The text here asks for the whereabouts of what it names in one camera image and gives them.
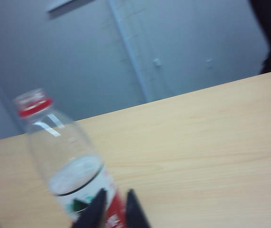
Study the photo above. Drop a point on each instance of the white vertical wall conduit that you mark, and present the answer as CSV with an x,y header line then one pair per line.
x,y
130,52

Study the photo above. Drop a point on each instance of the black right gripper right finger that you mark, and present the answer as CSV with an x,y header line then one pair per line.
x,y
135,211

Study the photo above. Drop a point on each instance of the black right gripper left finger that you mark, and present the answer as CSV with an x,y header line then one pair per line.
x,y
95,211

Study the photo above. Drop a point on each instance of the clear water bottle red label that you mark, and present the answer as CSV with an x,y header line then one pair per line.
x,y
78,178

